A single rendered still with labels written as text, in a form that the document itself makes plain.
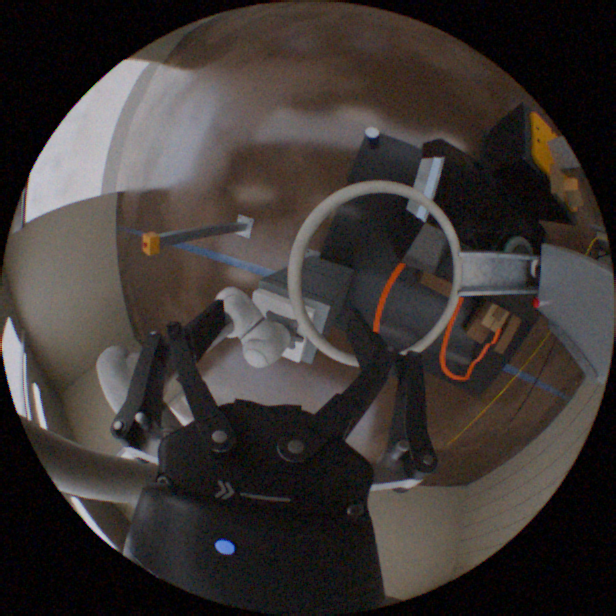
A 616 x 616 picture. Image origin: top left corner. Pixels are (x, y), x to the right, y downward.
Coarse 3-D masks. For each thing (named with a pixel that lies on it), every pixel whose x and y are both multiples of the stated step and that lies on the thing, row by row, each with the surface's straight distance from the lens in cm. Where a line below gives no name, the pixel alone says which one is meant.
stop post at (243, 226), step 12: (240, 216) 211; (192, 228) 162; (204, 228) 164; (216, 228) 173; (228, 228) 185; (240, 228) 199; (144, 240) 143; (156, 240) 138; (168, 240) 145; (180, 240) 152; (156, 252) 140
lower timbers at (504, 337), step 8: (480, 304) 194; (480, 312) 190; (472, 320) 194; (512, 320) 219; (520, 320) 227; (464, 328) 199; (472, 328) 194; (480, 328) 198; (488, 328) 203; (504, 328) 220; (512, 328) 224; (472, 336) 198; (480, 336) 203; (504, 336) 222; (512, 336) 230; (496, 344) 223; (504, 344) 228
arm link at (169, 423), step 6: (162, 408) 50; (168, 408) 52; (162, 414) 49; (168, 414) 50; (174, 414) 53; (162, 420) 48; (168, 420) 49; (174, 420) 50; (162, 426) 48; (168, 426) 48; (174, 426) 49; (180, 426) 50
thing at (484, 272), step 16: (464, 256) 59; (480, 256) 61; (496, 256) 64; (512, 256) 69; (528, 256) 74; (464, 272) 64; (480, 272) 67; (496, 272) 71; (512, 272) 75; (528, 272) 81; (464, 288) 64; (480, 288) 66; (496, 288) 69; (512, 288) 74; (528, 288) 79
